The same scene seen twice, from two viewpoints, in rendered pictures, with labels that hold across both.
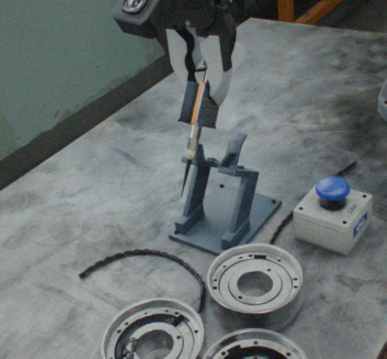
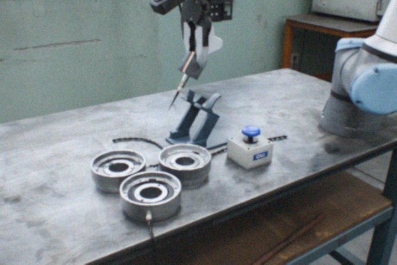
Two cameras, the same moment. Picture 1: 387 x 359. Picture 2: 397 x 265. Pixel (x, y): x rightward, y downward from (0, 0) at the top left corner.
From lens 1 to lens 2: 33 cm
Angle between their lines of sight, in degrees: 18
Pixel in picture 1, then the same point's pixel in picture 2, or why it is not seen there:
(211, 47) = (198, 33)
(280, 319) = (185, 177)
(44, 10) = not seen: hidden behind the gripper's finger
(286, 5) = not seen: hidden behind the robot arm
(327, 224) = (240, 148)
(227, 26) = (205, 21)
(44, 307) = (89, 146)
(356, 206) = (260, 144)
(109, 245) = (136, 134)
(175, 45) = (186, 31)
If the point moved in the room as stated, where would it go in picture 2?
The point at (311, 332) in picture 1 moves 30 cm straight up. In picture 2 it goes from (201, 191) to (203, 31)
